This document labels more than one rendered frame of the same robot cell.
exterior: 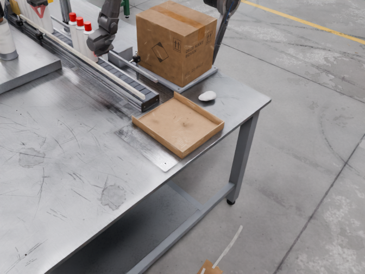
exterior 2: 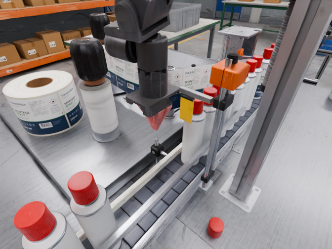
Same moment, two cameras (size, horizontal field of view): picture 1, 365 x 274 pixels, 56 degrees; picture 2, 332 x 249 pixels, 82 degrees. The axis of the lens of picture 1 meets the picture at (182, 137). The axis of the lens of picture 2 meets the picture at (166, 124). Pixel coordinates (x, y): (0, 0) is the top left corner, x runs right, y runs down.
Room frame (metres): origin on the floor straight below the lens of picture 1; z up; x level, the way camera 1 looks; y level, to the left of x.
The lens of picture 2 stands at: (1.71, 0.41, 1.30)
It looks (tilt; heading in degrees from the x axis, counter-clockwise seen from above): 38 degrees down; 89
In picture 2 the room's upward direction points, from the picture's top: straight up
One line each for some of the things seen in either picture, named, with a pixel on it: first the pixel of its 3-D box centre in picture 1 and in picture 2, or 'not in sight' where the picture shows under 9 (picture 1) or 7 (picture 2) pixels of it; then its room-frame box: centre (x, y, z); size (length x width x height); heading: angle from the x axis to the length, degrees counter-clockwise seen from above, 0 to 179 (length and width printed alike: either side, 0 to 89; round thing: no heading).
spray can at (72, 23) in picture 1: (75, 33); (97, 218); (1.60, 0.56, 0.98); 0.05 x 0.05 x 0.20
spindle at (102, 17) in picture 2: not in sight; (104, 49); (1.44, 1.30, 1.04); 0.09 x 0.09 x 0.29
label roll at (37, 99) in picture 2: not in sight; (48, 101); (1.30, 0.99, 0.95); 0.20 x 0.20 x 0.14
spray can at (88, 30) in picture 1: (90, 42); not in sight; (1.51, 0.47, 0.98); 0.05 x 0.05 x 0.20
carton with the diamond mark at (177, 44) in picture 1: (175, 42); not in sight; (1.55, 0.06, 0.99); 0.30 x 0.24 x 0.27; 52
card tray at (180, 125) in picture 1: (177, 122); not in sight; (1.12, 0.02, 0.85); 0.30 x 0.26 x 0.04; 49
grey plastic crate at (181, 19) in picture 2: not in sight; (175, 16); (1.84, 3.04, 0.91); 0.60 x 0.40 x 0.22; 56
